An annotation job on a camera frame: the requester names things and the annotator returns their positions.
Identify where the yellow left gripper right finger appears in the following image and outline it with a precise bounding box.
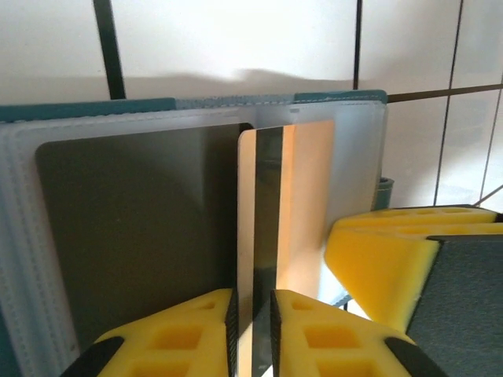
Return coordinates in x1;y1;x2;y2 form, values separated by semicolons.
270;288;449;377

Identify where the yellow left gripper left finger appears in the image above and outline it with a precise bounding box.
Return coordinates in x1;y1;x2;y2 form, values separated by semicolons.
58;287;240;377

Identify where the card with magnetic stripe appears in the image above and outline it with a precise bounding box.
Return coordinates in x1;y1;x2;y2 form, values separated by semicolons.
237;119;336;377

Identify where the dark mirror card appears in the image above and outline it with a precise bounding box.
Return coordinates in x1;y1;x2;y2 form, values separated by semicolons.
34;122;255;353

